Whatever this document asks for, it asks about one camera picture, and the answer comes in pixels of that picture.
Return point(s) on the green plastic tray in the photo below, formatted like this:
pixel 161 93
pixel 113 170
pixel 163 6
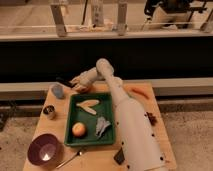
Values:
pixel 77 114

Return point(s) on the metal spoon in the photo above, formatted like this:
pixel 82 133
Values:
pixel 78 153

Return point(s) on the bunch of dark grapes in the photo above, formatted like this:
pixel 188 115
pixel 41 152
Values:
pixel 152 118

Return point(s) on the black rectangular block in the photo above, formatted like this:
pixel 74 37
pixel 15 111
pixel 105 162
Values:
pixel 119 157

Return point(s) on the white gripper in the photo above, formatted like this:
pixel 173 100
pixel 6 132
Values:
pixel 84 80

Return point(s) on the black brush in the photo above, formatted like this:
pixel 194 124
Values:
pixel 64 82

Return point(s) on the peeled banana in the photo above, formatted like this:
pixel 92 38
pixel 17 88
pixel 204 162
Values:
pixel 87 105

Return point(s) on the peach apple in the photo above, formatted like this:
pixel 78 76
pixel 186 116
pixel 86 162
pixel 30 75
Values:
pixel 79 129

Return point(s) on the orange carrot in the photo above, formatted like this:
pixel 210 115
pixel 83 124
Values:
pixel 140 92

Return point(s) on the purple bowl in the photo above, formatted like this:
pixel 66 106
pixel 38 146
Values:
pixel 43 149

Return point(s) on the small metal cup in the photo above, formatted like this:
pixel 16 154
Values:
pixel 49 111

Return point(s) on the red bowl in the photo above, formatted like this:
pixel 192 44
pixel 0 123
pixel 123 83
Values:
pixel 81 89

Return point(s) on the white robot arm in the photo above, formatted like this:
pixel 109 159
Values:
pixel 140 147

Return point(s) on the blue plastic cup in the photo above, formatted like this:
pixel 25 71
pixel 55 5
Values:
pixel 57 91

